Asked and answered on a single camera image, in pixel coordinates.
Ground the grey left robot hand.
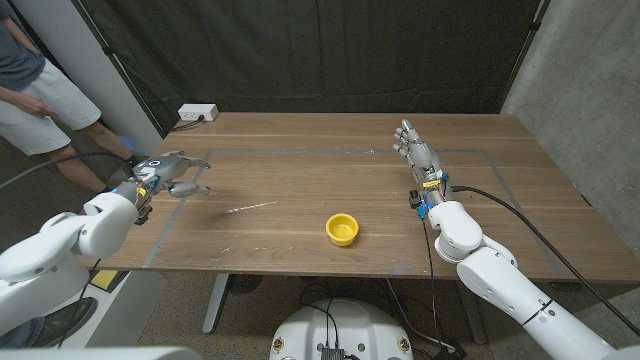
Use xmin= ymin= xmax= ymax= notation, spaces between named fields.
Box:
xmin=130 ymin=150 xmax=219 ymax=199

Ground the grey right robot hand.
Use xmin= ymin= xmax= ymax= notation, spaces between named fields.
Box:
xmin=392 ymin=118 xmax=444 ymax=185

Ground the clear plastic pipette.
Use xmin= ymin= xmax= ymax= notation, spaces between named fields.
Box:
xmin=223 ymin=200 xmax=279 ymax=215

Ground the yellow plastic cup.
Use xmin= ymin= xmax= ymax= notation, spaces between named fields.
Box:
xmin=325 ymin=213 xmax=360 ymax=248

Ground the white power strip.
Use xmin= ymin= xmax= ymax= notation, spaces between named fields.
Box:
xmin=177 ymin=103 xmax=220 ymax=122

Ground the black backdrop stand pole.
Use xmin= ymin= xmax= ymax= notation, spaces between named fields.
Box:
xmin=499 ymin=0 xmax=552 ymax=114
xmin=71 ymin=0 xmax=167 ymax=139

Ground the black fabric backdrop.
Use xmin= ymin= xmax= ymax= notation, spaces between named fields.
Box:
xmin=69 ymin=0 xmax=551 ymax=137

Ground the person in white shorts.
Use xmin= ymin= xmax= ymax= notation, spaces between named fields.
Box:
xmin=0 ymin=0 xmax=147 ymax=195

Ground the dark round grille object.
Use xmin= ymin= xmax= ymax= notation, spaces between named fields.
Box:
xmin=227 ymin=273 xmax=264 ymax=297

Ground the grey metal table leg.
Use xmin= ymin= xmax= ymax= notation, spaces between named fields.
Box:
xmin=201 ymin=273 xmax=231 ymax=335
xmin=455 ymin=279 xmax=489 ymax=345

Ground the black shoe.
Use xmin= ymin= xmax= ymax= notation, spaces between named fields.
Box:
xmin=29 ymin=297 xmax=99 ymax=349

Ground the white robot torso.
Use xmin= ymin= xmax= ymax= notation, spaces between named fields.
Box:
xmin=269 ymin=298 xmax=415 ymax=360

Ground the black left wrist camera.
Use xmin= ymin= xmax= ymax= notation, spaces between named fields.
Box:
xmin=133 ymin=203 xmax=154 ymax=227

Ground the black power strip cord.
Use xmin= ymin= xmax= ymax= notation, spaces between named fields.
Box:
xmin=172 ymin=114 xmax=206 ymax=133

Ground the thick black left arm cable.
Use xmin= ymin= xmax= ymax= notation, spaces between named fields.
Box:
xmin=0 ymin=151 xmax=139 ymax=192

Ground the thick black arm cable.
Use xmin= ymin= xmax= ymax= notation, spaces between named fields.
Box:
xmin=451 ymin=185 xmax=640 ymax=337
xmin=0 ymin=151 xmax=139 ymax=192

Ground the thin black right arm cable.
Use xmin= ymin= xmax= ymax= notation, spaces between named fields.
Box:
xmin=421 ymin=218 xmax=438 ymax=347

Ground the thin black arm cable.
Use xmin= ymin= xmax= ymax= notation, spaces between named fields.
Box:
xmin=421 ymin=218 xmax=438 ymax=347
xmin=57 ymin=258 xmax=103 ymax=350

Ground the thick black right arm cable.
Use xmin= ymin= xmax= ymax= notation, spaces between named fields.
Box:
xmin=451 ymin=185 xmax=640 ymax=337

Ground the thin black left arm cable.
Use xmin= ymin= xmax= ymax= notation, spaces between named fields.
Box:
xmin=57 ymin=258 xmax=103 ymax=350

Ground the black floor cable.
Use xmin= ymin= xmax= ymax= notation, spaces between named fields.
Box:
xmin=383 ymin=277 xmax=457 ymax=352

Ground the black torso cable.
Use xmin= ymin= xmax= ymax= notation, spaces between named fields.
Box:
xmin=302 ymin=299 xmax=342 ymax=349

